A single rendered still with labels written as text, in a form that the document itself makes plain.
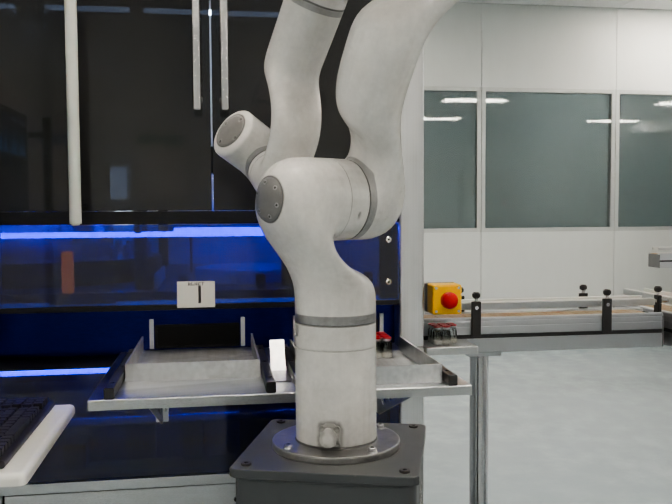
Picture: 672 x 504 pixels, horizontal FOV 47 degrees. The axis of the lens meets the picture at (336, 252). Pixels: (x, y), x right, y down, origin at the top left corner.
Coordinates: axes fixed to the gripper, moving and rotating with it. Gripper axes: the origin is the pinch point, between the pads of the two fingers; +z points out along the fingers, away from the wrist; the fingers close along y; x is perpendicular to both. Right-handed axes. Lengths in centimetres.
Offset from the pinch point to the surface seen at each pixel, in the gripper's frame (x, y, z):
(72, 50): 58, -15, -37
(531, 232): 314, 45, 454
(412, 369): -18.4, -12.4, 21.2
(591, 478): 41, -31, 253
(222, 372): 0.7, -39.1, 3.6
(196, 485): 8, -71, 29
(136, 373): 6, -50, -8
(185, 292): 31, -40, 6
